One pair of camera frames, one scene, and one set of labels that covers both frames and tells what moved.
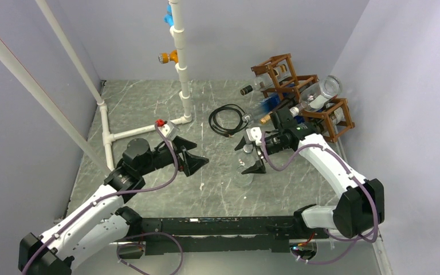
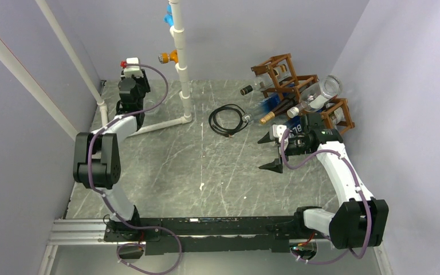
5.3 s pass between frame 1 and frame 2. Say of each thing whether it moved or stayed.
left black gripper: moved
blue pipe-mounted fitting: stayed
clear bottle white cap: stayed
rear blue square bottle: stayed
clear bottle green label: moved
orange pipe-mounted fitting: stayed
